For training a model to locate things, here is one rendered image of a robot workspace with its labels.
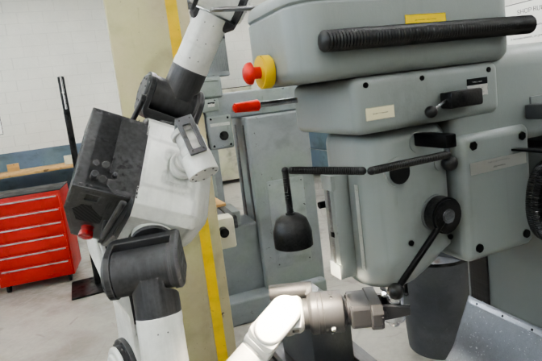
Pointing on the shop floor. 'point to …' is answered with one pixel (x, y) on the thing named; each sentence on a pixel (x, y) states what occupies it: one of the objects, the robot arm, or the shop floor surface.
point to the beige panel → (150, 3)
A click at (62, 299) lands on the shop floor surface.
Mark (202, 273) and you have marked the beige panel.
